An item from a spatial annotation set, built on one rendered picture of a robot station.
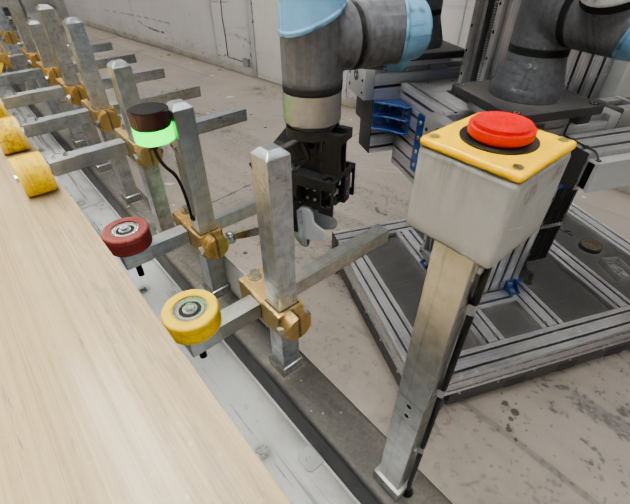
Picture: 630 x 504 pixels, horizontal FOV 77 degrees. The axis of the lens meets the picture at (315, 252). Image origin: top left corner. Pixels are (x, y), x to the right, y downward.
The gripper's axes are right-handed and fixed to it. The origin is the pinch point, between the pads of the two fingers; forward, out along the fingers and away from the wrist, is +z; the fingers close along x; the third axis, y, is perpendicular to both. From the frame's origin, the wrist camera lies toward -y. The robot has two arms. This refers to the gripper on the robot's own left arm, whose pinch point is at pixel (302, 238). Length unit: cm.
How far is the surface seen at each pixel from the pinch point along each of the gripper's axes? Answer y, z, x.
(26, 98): -99, -3, 15
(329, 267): 3.4, 7.7, 3.4
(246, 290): -5.5, 6.8, -9.3
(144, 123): -21.9, -17.9, -7.5
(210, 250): -18.3, 7.3, -3.6
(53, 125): -75, -3, 7
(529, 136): 27.7, -30.4, -19.1
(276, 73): -228, 80, 325
